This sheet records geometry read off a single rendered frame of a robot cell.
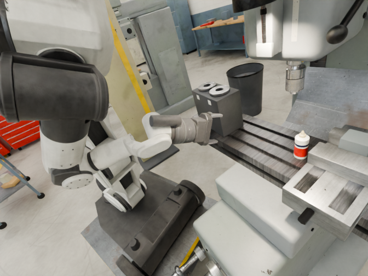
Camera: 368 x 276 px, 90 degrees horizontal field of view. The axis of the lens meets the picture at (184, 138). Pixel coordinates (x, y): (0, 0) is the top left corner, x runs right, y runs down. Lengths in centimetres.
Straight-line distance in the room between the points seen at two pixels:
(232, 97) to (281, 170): 34
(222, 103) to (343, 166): 44
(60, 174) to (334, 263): 135
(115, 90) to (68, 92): 173
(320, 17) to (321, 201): 39
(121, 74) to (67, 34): 166
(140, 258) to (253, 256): 54
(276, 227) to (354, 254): 83
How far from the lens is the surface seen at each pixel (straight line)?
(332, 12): 49
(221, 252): 78
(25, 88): 36
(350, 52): 98
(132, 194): 110
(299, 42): 49
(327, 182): 61
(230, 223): 82
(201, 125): 64
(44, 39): 44
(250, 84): 253
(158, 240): 108
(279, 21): 49
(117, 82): 208
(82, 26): 45
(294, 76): 61
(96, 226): 162
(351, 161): 61
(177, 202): 112
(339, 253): 145
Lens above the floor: 148
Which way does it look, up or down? 34 degrees down
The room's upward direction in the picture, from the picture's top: 19 degrees counter-clockwise
